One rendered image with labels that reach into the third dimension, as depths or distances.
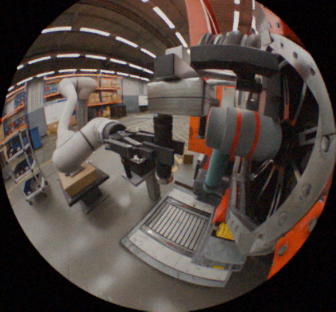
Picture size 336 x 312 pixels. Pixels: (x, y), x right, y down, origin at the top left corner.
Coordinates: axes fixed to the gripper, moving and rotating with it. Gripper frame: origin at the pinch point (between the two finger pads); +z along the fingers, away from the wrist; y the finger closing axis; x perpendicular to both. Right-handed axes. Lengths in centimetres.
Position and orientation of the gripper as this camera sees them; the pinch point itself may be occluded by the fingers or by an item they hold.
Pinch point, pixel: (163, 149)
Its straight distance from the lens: 19.6
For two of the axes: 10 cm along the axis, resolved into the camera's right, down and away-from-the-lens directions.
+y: -5.3, 3.4, -7.8
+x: 0.0, -9.2, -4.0
